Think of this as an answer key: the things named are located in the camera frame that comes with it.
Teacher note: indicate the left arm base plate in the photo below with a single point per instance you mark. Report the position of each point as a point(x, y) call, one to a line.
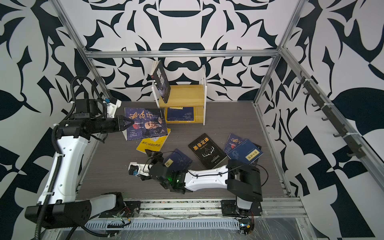
point(129, 209)

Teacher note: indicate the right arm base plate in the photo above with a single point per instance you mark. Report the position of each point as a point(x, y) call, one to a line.
point(230, 209)

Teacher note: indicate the aluminium frame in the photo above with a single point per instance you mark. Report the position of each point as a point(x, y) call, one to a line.
point(371, 161)

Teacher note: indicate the white cable duct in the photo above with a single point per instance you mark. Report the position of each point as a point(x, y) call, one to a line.
point(166, 224)

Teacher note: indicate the purple book under right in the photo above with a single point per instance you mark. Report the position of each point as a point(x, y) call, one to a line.
point(232, 142)

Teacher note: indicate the yellow book in shelf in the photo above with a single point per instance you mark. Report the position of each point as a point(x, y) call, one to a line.
point(165, 120)

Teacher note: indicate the black Murphy's law book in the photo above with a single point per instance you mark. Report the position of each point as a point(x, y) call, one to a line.
point(207, 151)

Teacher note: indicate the white wooden bookshelf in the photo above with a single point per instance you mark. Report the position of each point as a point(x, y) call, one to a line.
point(187, 96)

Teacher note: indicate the yellow cartoon cover book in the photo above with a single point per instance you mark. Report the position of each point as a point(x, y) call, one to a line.
point(153, 144)

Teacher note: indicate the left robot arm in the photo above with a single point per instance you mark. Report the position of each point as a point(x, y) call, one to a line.
point(57, 207)

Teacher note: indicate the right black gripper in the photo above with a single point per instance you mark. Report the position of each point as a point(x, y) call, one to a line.
point(157, 159)

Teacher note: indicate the navy book yellow label right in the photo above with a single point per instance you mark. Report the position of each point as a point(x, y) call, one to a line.
point(247, 153)

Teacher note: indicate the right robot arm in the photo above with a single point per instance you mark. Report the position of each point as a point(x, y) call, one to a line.
point(243, 181)

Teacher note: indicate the navy Yijing book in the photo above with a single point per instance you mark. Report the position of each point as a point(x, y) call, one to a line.
point(177, 161)

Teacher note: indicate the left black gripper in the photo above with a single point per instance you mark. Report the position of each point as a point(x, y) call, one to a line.
point(120, 117)

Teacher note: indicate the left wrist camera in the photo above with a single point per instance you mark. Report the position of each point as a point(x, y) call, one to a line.
point(112, 104)

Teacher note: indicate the purple Guiguzi portrait book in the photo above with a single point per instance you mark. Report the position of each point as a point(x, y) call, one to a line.
point(148, 123)

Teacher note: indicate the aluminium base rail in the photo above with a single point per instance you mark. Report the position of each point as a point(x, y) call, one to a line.
point(211, 208)

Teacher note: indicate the black book leaning on shelf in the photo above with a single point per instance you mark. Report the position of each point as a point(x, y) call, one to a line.
point(158, 75)

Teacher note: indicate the small electronics board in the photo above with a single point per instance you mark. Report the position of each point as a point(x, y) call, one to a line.
point(246, 226)

